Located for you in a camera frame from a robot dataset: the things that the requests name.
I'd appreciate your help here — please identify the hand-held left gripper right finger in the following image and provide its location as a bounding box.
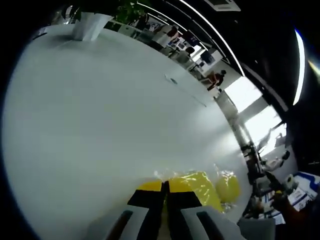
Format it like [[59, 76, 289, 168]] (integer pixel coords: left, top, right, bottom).
[[166, 180, 242, 240]]

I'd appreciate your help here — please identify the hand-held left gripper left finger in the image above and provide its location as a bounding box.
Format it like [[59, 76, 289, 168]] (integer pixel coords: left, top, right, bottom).
[[83, 181, 168, 240]]

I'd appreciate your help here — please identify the rectangular yellow silicone block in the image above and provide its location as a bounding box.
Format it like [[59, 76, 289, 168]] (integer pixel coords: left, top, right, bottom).
[[134, 170, 224, 214]]

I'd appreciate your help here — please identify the round yellow silicone block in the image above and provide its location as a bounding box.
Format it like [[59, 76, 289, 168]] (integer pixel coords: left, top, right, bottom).
[[214, 171, 241, 205]]

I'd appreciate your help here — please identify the grey chair back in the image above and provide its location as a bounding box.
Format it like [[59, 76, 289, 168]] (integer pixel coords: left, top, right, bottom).
[[236, 216, 278, 240]]

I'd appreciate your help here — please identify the long ceiling light strip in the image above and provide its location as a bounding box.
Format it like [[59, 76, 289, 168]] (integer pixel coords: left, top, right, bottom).
[[291, 28, 307, 106]]

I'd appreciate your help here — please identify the ceiling air conditioner vent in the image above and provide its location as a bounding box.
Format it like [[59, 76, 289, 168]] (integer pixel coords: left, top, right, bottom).
[[206, 0, 241, 12]]

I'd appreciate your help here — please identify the green potted plant white pot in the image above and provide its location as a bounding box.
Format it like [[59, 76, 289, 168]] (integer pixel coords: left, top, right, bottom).
[[71, 0, 151, 42]]

